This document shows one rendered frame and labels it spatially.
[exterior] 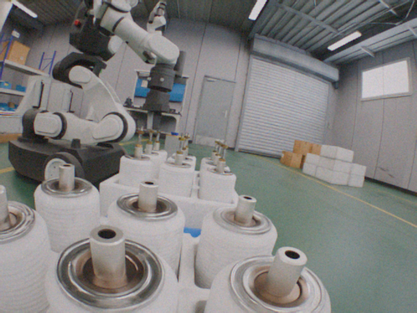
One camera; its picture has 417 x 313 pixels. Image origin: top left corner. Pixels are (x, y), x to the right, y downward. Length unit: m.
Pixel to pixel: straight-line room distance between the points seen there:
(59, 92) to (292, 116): 6.08
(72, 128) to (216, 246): 0.92
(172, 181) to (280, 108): 5.88
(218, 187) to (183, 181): 0.09
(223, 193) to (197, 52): 5.82
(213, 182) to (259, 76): 5.79
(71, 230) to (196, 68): 5.87
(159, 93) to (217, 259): 0.52
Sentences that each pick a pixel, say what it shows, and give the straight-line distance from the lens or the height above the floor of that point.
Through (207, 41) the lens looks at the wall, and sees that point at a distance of 6.35.
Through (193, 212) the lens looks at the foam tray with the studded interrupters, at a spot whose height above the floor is 0.15.
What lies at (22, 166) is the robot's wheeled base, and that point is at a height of 0.08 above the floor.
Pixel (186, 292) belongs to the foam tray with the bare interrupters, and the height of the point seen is 0.18.
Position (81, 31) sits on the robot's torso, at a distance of 1.08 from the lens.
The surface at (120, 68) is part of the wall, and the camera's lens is 6.48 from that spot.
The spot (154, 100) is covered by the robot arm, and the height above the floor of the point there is 0.43.
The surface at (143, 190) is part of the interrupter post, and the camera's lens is 0.22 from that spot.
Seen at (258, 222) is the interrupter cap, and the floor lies 0.25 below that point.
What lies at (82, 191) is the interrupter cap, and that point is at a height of 0.25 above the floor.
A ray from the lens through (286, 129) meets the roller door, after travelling 6.31.
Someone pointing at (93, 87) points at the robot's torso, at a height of 0.48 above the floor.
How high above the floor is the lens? 0.35
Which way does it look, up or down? 7 degrees down
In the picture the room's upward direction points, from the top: 10 degrees clockwise
